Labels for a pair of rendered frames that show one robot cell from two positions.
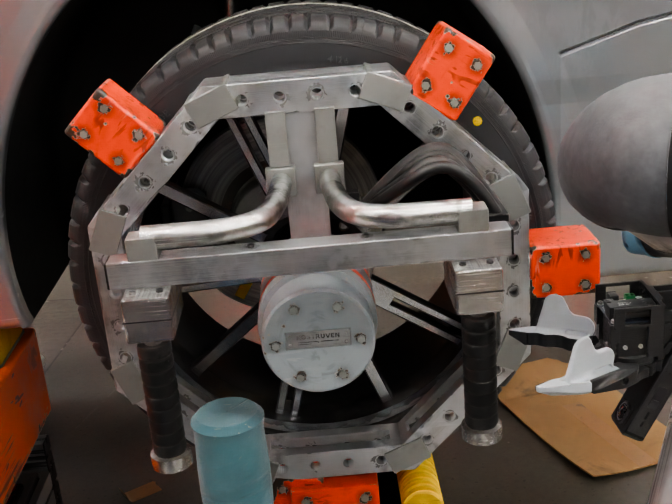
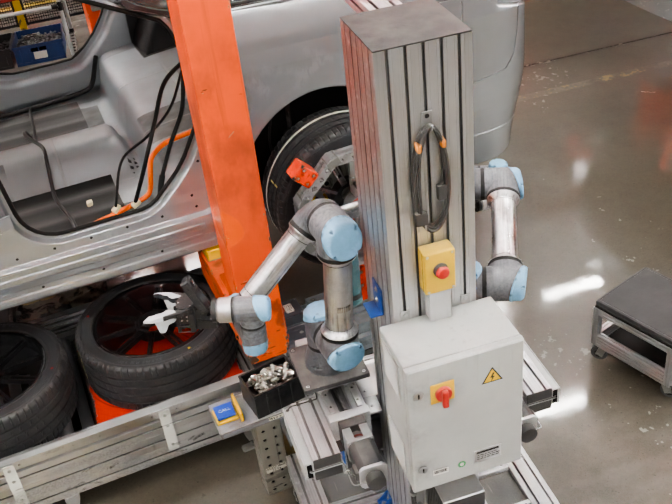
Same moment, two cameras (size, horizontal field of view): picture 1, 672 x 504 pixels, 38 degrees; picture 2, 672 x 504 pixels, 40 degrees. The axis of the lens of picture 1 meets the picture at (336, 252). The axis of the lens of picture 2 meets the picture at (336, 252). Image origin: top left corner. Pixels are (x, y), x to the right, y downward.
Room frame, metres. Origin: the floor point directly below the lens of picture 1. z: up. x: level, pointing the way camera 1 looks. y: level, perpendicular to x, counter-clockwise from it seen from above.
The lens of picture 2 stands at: (-1.80, 1.15, 2.86)
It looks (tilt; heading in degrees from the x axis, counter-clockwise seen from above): 35 degrees down; 341
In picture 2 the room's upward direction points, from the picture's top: 7 degrees counter-clockwise
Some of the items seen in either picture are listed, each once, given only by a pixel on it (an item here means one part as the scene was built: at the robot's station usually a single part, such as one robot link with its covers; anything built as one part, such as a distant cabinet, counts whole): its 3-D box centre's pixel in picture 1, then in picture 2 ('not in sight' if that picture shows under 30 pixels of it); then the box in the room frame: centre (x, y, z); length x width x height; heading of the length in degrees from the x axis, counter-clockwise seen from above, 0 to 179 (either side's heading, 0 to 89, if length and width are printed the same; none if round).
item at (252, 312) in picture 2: not in sight; (251, 309); (0.25, 0.74, 1.24); 0.11 x 0.08 x 0.09; 67
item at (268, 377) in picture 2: not in sight; (271, 385); (0.69, 0.63, 0.51); 0.20 x 0.14 x 0.13; 97
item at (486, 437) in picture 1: (480, 372); not in sight; (0.93, -0.14, 0.83); 0.04 x 0.04 x 0.16
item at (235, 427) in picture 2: not in sight; (268, 402); (0.69, 0.65, 0.44); 0.43 x 0.17 x 0.03; 90
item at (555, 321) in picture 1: (552, 319); not in sight; (0.99, -0.23, 0.85); 0.09 x 0.03 x 0.06; 58
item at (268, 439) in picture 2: not in sight; (269, 446); (0.69, 0.68, 0.21); 0.10 x 0.10 x 0.42; 0
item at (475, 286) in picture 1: (472, 275); not in sight; (0.96, -0.14, 0.93); 0.09 x 0.05 x 0.05; 0
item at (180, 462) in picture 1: (162, 400); not in sight; (0.93, 0.20, 0.83); 0.04 x 0.04 x 0.16
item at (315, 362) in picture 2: not in sight; (326, 349); (0.39, 0.49, 0.87); 0.15 x 0.15 x 0.10
